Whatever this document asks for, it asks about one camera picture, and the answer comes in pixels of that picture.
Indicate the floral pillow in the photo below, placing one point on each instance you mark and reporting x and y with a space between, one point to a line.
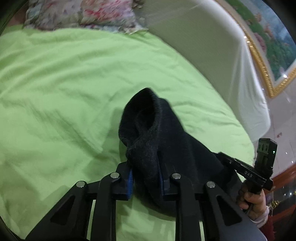
113 16

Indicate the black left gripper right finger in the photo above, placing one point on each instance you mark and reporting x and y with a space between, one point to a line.
168 193

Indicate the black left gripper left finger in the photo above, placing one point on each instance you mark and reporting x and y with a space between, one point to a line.
123 187

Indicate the gold framed landscape painting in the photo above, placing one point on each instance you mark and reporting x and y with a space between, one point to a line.
269 41

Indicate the person's right hand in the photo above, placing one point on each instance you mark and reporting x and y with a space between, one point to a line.
254 203

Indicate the red sleeve forearm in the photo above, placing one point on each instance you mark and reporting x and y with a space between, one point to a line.
265 225

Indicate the white bed headboard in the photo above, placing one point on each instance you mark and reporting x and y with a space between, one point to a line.
209 38

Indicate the green bed sheet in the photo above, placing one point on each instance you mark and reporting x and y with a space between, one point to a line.
62 97

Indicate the black pants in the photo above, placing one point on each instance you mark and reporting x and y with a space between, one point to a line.
155 139

